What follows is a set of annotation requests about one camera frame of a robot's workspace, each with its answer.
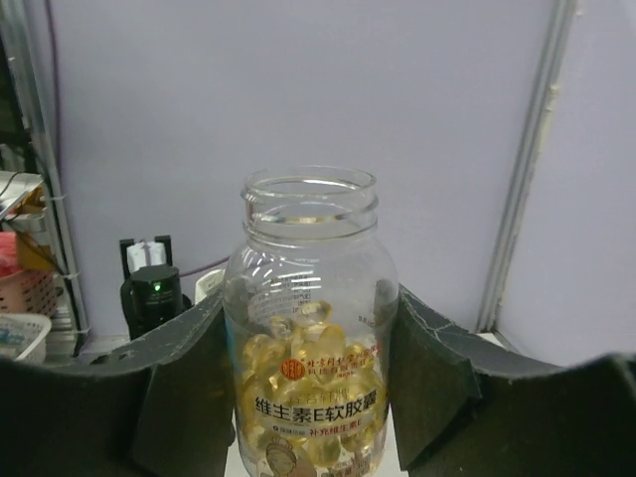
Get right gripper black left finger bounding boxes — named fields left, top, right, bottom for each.
left=1, top=293, right=235, bottom=476

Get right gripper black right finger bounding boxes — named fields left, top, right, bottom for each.
left=389, top=289, right=635, bottom=476

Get glass pill bottle yellow pills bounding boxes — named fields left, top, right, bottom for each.
left=223, top=166, right=398, bottom=476

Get white plastic basket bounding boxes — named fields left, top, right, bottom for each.
left=1, top=313, right=52, bottom=365

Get pink background basket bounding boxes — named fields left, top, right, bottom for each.
left=0, top=231, right=61, bottom=319

